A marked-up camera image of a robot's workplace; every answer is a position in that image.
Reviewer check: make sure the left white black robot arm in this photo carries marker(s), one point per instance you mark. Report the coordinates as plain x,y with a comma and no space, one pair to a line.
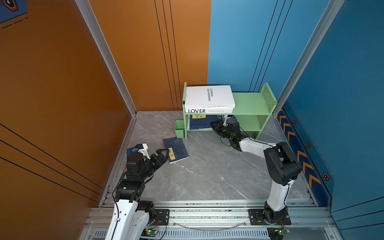
130,215

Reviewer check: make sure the navy blue book upper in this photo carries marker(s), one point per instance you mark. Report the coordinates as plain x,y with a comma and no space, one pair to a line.
177,149

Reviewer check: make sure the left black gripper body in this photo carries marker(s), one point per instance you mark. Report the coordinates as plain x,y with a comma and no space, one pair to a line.
150,167

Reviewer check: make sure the right aluminium corner post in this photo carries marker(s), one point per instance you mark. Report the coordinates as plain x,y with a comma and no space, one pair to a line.
318,34

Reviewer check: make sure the aluminium rail frame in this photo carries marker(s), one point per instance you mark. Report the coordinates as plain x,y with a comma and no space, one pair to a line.
223,220

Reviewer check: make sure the green wooden two-tier shelf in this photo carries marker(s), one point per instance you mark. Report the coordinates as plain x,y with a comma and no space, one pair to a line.
252,110

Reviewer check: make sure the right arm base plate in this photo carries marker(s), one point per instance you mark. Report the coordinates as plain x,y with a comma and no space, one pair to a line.
265,217

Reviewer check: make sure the left aluminium corner post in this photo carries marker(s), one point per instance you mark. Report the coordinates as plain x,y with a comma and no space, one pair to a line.
101,42

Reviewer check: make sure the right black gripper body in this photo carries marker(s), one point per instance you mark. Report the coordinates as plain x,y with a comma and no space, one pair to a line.
225,133

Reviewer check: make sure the right circuit board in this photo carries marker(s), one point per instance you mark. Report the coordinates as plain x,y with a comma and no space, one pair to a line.
278,234

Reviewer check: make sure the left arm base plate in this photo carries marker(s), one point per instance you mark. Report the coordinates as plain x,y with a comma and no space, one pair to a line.
156,217

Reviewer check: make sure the LOVER black white book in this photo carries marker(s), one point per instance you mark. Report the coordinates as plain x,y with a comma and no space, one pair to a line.
209,111

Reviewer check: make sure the aluminium corner post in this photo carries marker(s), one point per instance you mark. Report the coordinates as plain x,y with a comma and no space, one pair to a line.
318,34
101,42

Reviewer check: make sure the small green pen holder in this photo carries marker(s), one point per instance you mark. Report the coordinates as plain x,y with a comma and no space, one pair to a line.
179,129

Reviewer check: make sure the colourful teal magazine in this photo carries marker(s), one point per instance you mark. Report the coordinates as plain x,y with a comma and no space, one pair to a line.
189,122

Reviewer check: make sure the white book with brown pattern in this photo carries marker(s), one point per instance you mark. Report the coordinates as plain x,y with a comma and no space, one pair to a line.
209,97

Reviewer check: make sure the navy book far left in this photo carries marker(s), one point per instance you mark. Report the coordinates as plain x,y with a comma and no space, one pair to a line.
131,151

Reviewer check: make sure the navy book with yellow label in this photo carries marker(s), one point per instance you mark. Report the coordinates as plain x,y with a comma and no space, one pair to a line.
203,122

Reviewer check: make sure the left green circuit board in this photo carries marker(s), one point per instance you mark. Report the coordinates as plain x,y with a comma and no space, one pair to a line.
149,233

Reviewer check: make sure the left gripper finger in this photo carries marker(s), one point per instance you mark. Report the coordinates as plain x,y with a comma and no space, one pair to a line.
161,153
161,159

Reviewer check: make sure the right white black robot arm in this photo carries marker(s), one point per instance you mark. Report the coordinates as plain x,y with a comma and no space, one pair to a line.
282,166

